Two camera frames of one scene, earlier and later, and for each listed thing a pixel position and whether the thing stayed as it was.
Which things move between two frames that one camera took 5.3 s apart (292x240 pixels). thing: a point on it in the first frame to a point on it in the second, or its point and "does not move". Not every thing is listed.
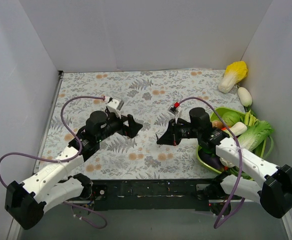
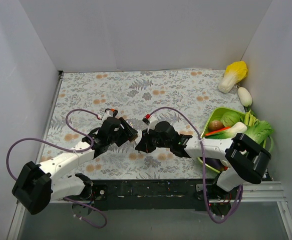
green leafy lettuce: x=258 y=137 does not move
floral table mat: x=155 y=99 does not move
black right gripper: x=173 y=133 to x=148 y=139
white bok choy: x=238 y=128 does not move
